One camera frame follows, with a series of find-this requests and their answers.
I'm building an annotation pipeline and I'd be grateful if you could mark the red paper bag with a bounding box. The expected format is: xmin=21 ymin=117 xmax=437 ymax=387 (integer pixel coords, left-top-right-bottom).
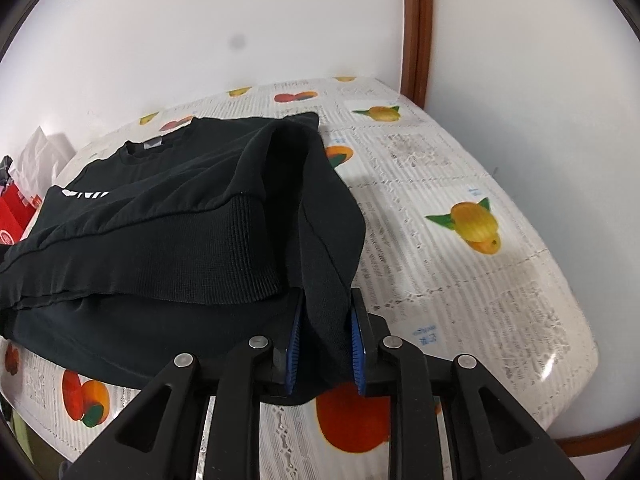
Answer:
xmin=0 ymin=182 xmax=44 ymax=247

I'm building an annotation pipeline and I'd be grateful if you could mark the brown wooden baseboard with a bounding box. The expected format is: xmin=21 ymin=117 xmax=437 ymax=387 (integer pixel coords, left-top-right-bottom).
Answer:
xmin=552 ymin=417 xmax=640 ymax=458

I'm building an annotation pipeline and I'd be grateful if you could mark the white plastic shopping bag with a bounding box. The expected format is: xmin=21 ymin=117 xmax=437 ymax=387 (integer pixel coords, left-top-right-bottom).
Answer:
xmin=10 ymin=126 xmax=77 ymax=197

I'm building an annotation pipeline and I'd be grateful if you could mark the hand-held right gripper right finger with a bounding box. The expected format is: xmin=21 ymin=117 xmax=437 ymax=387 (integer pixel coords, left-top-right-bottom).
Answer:
xmin=350 ymin=287 xmax=583 ymax=480

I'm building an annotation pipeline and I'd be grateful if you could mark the brown wooden door frame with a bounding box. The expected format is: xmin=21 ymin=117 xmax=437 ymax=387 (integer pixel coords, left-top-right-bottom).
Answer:
xmin=401 ymin=0 xmax=434 ymax=111

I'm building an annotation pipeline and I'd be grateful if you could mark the fruit print tablecloth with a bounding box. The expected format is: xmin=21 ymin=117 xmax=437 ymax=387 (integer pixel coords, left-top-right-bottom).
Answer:
xmin=0 ymin=76 xmax=601 ymax=480

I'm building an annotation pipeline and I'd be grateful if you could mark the black sweatshirt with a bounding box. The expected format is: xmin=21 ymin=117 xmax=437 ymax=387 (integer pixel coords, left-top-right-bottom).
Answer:
xmin=0 ymin=112 xmax=369 ymax=406

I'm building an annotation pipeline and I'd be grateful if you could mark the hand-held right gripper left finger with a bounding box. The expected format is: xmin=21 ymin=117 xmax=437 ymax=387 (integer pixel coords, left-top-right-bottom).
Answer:
xmin=65 ymin=290 xmax=305 ymax=480

